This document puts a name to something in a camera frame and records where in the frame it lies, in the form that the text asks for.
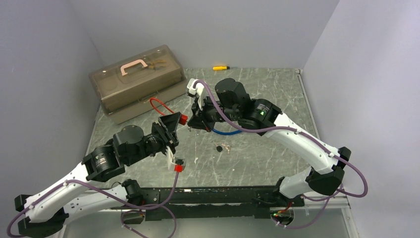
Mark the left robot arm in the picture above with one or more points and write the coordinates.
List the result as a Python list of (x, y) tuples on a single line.
[(77, 194)]

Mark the blue cable lock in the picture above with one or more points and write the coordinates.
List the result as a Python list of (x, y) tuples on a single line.
[(226, 133)]

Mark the yellow handled screwdriver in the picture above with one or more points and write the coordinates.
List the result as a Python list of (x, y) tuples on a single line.
[(220, 68)]

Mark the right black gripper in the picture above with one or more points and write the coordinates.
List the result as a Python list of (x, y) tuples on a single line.
[(202, 123)]

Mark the silver key bunch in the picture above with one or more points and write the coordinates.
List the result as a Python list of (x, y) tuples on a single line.
[(227, 147)]

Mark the brown translucent tool box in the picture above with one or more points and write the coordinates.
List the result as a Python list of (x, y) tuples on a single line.
[(125, 87)]

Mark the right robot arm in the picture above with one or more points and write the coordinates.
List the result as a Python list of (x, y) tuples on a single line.
[(325, 172)]

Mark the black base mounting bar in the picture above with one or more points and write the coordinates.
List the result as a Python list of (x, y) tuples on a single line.
[(267, 202)]

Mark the aluminium frame rail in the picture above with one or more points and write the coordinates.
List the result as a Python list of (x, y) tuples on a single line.
[(300, 202)]

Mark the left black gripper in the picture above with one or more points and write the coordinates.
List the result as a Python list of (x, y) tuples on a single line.
[(171, 122)]

